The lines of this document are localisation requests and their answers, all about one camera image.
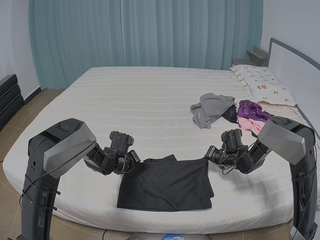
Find white printed pillow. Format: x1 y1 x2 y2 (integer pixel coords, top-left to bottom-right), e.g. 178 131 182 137
230 64 298 107

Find purple satin garment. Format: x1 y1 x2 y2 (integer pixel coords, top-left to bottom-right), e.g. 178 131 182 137
236 100 275 122

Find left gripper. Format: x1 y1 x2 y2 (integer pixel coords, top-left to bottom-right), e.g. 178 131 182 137
121 149 142 175

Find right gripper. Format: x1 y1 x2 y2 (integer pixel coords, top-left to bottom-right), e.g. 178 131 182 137
204 146 225 165

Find black cable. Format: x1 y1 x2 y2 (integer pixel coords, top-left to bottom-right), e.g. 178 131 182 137
19 139 98 207
101 229 130 240

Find black chest of drawers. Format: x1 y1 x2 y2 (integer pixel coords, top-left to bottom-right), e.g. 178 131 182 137
0 74 25 132

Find blue-green curtain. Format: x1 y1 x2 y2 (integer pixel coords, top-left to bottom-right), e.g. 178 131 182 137
29 0 124 90
120 0 263 70

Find black T-shirt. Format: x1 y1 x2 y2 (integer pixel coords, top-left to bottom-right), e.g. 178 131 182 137
117 154 215 212

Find black shiny garment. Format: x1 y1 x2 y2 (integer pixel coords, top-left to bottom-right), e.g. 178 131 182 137
222 105 238 123

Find grey garment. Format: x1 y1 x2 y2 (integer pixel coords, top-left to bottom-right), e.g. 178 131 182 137
190 93 236 131

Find pink garment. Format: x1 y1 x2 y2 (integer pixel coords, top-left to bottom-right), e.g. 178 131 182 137
237 116 265 138

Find grey bedside table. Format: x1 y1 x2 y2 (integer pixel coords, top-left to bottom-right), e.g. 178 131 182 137
232 46 268 67

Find bed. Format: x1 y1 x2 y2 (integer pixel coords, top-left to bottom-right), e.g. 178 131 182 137
2 37 320 234

